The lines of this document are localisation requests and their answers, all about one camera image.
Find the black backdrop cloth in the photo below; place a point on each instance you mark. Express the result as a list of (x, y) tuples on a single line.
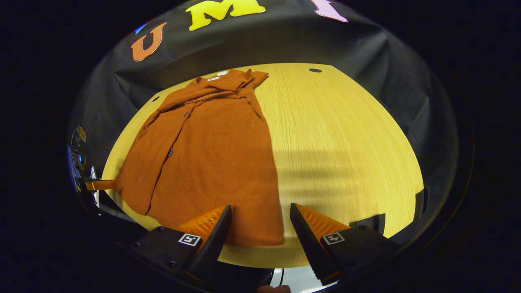
[(366, 40)]

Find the orange knitted garment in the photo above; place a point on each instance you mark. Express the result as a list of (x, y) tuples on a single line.
[(211, 162)]

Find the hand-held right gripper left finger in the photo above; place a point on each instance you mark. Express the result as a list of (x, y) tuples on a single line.
[(211, 248)]

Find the black table bracket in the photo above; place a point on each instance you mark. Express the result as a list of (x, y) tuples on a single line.
[(419, 203)]

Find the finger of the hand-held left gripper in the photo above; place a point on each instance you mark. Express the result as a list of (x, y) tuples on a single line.
[(99, 185)]

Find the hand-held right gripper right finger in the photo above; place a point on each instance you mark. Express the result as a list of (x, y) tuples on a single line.
[(305, 244)]

